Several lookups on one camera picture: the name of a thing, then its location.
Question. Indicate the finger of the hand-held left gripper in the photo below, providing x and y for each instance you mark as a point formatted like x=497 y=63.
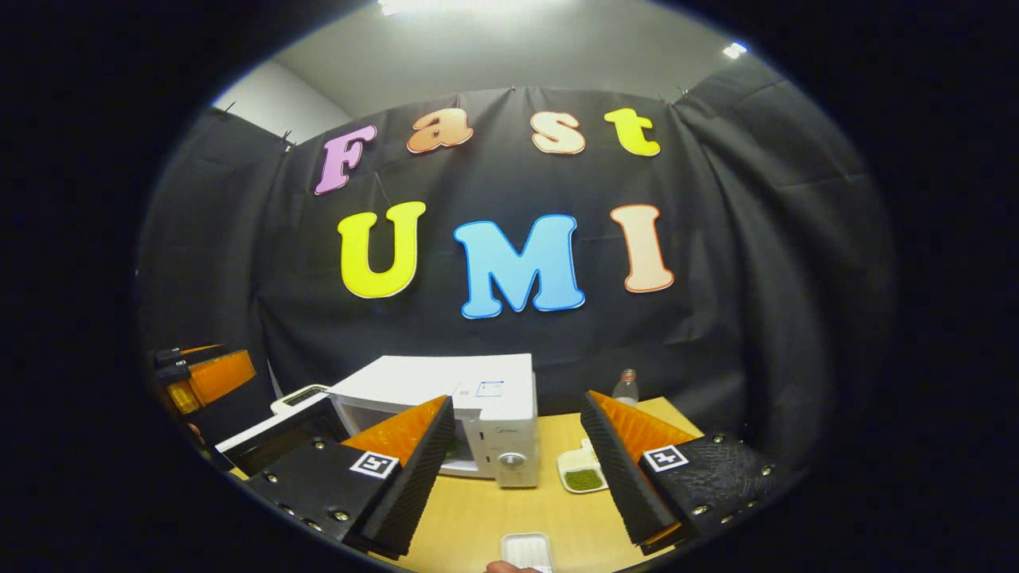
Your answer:
x=219 y=378
x=183 y=354

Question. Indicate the long ceiling light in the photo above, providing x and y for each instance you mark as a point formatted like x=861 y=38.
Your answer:
x=430 y=6

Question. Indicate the white power strip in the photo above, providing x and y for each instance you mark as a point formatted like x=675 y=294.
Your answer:
x=298 y=395

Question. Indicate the black backdrop cloth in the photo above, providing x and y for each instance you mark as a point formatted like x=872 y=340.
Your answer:
x=716 y=318

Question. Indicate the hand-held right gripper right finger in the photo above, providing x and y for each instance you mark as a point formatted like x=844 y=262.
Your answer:
x=617 y=477

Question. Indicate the small ceiling light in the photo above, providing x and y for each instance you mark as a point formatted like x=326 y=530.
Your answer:
x=734 y=50

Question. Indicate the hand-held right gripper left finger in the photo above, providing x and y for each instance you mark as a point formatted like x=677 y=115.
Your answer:
x=418 y=485

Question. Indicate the white microwave oven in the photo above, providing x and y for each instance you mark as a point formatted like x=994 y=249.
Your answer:
x=446 y=374

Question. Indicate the clear plastic water bottle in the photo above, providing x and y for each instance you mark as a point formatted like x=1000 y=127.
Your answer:
x=626 y=390

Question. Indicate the white divided dish with beans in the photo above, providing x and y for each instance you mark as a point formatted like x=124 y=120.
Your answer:
x=581 y=479

